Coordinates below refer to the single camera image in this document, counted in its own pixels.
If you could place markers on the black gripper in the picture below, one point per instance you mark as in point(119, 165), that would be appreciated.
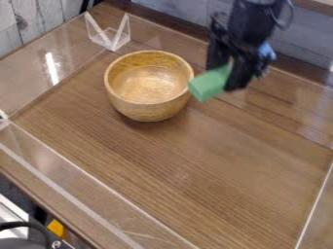
point(238, 39)

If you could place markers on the green rectangular block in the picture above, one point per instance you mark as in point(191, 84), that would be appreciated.
point(208, 83)

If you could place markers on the brown wooden bowl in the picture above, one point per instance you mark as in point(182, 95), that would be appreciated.
point(146, 85)

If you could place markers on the yellow sticker label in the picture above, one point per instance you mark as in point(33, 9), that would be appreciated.
point(57, 228)

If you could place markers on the clear acrylic corner bracket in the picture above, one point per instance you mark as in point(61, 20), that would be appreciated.
point(109, 38)

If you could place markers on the clear acrylic front wall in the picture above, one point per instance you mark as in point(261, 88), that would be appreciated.
point(91, 209)

